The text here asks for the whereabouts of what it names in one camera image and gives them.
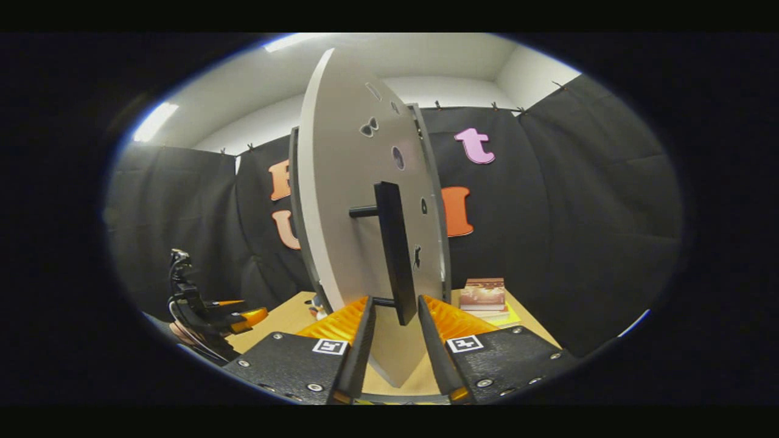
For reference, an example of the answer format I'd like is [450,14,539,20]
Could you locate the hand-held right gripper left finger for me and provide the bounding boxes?
[220,295,377,405]

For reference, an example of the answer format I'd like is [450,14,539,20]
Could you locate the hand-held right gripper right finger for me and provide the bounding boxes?
[417,294,579,405]

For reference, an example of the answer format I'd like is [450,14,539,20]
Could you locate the black door handle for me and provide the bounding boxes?
[349,181,419,327]

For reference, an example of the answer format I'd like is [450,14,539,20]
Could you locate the grey cabinet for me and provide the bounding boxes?
[288,102,452,305]

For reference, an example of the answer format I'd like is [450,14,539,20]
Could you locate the white cabinet door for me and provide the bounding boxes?
[296,47,445,389]

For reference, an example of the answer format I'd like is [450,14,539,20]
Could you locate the brown cover book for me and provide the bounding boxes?
[458,278,507,312]

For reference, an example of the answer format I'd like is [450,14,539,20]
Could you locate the yellow book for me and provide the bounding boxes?
[481,302,522,329]

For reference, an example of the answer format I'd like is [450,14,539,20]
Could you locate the long ceiling light strip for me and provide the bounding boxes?
[132,102,180,144]

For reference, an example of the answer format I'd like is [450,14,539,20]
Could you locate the black backdrop cloth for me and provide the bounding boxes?
[103,74,685,360]

